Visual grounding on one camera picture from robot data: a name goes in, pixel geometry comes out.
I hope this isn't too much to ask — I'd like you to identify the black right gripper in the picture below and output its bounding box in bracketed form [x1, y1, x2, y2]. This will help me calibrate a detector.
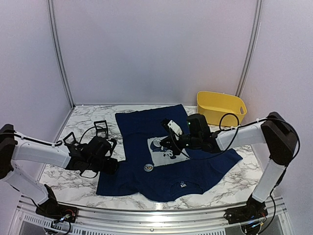
[160, 133, 201, 155]

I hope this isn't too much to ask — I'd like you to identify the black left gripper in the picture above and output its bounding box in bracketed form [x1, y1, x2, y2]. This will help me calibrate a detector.
[87, 157, 119, 175]

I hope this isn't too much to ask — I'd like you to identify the navy blue printed t-shirt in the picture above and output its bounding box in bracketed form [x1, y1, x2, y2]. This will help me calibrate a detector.
[96, 105, 242, 202]

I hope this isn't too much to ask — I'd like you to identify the round blue brooch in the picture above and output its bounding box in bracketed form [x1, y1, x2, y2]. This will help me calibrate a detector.
[143, 164, 154, 172]

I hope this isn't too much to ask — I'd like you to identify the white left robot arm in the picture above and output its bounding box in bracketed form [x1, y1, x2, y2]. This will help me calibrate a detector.
[0, 124, 119, 222]

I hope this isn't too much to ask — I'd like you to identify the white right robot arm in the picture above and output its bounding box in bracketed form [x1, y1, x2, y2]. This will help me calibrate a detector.
[160, 112, 300, 219]

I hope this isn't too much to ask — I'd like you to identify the yellow plastic basket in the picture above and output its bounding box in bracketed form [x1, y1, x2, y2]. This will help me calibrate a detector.
[197, 91, 247, 125]

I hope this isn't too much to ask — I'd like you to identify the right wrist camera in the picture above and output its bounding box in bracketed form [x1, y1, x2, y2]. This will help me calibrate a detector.
[161, 118, 183, 136]

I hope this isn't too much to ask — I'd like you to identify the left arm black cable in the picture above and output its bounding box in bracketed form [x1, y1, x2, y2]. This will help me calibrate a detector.
[7, 127, 103, 179]

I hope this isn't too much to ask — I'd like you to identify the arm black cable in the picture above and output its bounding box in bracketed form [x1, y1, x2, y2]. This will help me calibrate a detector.
[168, 114, 301, 167]
[7, 127, 103, 179]

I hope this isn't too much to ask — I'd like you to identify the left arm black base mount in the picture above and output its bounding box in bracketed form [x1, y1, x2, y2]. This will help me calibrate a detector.
[35, 184, 78, 223]

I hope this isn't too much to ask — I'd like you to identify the aluminium right corner post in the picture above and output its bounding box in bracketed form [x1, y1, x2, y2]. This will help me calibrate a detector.
[235, 0, 264, 97]

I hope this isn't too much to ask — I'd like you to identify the aluminium corner post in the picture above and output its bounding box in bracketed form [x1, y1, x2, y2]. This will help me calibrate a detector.
[46, 0, 75, 109]
[235, 0, 264, 97]

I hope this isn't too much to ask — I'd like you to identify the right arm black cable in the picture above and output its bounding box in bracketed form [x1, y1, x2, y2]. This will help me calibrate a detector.
[168, 114, 301, 167]

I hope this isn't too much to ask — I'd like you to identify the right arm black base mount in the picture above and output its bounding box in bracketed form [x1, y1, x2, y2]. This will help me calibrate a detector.
[224, 195, 268, 224]

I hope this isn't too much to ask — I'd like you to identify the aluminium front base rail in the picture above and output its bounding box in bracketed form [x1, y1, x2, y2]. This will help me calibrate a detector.
[9, 196, 294, 235]

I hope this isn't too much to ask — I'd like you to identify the aluminium left corner post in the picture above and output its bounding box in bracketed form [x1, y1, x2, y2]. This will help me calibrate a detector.
[46, 0, 75, 109]

